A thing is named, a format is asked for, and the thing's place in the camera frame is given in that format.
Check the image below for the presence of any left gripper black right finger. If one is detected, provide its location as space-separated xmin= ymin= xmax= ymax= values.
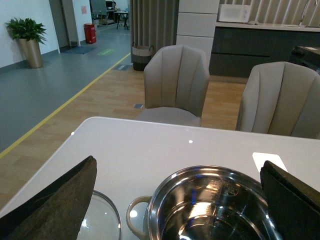
xmin=260 ymin=160 xmax=320 ymax=240

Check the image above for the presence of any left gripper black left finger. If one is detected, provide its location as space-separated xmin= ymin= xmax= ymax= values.
xmin=0 ymin=156 xmax=97 ymax=240

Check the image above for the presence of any glass pot lid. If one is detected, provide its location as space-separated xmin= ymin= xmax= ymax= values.
xmin=77 ymin=190 xmax=122 ymax=240

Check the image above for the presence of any white electric cooking pot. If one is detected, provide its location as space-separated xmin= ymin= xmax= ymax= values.
xmin=126 ymin=165 xmax=282 ymax=240

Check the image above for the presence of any right beige upholstered chair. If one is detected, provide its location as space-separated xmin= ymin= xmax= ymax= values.
xmin=235 ymin=61 xmax=320 ymax=140

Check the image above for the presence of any beige upholstered chair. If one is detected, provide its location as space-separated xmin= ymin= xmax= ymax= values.
xmin=235 ymin=61 xmax=320 ymax=140
xmin=136 ymin=45 xmax=210 ymax=127

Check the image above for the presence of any dark kitchen counter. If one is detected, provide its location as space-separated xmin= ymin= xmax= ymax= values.
xmin=209 ymin=24 xmax=320 ymax=78

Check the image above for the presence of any left beige upholstered chair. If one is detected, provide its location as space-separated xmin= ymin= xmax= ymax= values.
xmin=136 ymin=45 xmax=210 ymax=127

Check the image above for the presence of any woven laundry basket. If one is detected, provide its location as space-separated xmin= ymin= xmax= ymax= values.
xmin=132 ymin=42 xmax=154 ymax=71

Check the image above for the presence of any potted green plant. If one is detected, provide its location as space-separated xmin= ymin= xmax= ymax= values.
xmin=5 ymin=17 xmax=46 ymax=69

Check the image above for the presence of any red box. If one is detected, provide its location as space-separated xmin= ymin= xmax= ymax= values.
xmin=84 ymin=23 xmax=97 ymax=44

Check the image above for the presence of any white microwave oven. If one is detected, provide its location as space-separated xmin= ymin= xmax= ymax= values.
xmin=217 ymin=4 xmax=252 ymax=23

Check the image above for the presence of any white tall cabinet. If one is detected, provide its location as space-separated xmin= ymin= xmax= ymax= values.
xmin=176 ymin=0 xmax=219 ymax=65

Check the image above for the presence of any grey pleated curtain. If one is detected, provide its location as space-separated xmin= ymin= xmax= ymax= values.
xmin=129 ymin=0 xmax=179 ymax=51

